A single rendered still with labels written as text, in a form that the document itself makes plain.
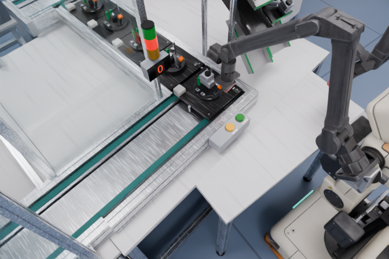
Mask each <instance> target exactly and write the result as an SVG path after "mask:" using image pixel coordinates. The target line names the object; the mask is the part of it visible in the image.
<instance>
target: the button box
mask: <svg viewBox="0 0 389 259"><path fill-rule="evenodd" d="M239 113H241V114H243V115H244V116H245V119H244V121H242V122H239V121H237V120H236V115H237V114H239ZM250 119H251V118H250V117H248V116H247V115H246V114H244V113H243V112H241V111H240V110H239V111H238V112H236V113H235V114H234V115H233V116H232V117H231V118H230V119H228V121H227V122H226V123H224V125H222V126H221V127H220V128H219V129H218V130H217V131H216V132H214V133H213V134H212V135H211V136H210V137H209V145H210V146H211V147H212V148H213V149H215V150H216V151H217V152H218V153H221V152H222V151H223V150H224V149H225V148H226V147H227V146H228V145H230V144H231V143H232V142H233V141H234V140H235V139H236V138H237V137H238V136H239V135H240V134H241V133H242V132H243V131H244V130H245V129H246V128H247V127H248V126H249V123H250ZM227 123H233V124H234V130H233V131H227V130H226V124H227Z"/></svg>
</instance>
